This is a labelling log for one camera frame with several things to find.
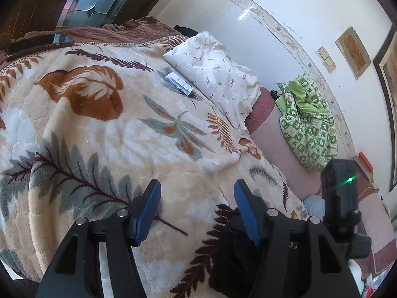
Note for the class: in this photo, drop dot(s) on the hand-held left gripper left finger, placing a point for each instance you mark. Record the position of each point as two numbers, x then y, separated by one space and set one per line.
145 212

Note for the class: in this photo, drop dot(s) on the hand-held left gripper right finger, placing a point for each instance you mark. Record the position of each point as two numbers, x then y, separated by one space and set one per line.
248 215

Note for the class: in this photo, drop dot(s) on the black pants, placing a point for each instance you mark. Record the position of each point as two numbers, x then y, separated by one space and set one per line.
232 260

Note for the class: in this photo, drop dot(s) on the light blue cloth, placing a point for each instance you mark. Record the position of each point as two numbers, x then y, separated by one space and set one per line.
314 206

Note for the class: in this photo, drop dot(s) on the red box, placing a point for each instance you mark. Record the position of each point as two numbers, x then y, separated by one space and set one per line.
364 163

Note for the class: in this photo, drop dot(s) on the green patterned cloth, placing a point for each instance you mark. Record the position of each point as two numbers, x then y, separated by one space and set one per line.
310 130

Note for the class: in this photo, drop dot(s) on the pink bed sheet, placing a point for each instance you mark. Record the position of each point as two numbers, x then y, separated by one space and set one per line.
279 136

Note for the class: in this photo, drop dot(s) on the leaf print fleece blanket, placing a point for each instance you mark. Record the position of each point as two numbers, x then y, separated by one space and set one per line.
93 130

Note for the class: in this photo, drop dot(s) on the white paper leaflet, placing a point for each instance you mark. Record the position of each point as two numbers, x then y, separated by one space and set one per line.
180 83

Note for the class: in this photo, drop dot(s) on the white leaf print pillow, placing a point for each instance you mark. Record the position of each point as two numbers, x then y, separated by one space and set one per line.
211 65

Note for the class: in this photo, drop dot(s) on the brown quilted bedspread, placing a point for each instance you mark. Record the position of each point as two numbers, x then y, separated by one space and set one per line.
124 34

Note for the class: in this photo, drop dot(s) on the black cloth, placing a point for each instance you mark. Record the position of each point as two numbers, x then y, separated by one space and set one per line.
186 30

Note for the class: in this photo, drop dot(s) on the black smartphone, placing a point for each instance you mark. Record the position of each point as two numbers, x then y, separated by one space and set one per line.
37 45

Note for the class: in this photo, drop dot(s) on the bevelled glass panel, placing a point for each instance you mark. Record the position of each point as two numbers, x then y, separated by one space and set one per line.
96 3

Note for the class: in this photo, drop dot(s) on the dark wooden headboard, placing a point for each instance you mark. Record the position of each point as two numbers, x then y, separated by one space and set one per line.
34 3

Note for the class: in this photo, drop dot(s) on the dark framed wall picture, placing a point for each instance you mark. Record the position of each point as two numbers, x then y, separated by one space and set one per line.
389 77

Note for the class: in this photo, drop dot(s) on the beige wall switch plate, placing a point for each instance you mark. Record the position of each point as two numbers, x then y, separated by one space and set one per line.
323 52
329 65

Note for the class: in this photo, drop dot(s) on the wooden wall panel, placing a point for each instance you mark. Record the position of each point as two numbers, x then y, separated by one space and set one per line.
353 52

